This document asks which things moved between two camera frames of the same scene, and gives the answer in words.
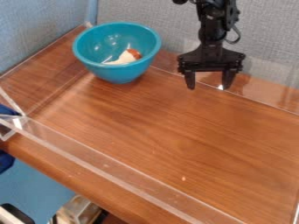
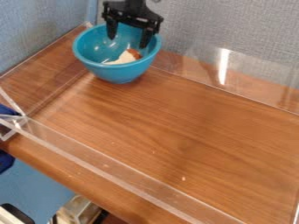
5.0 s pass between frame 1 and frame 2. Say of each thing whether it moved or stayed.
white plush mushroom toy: stayed
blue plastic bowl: stayed
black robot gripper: moved
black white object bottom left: stayed
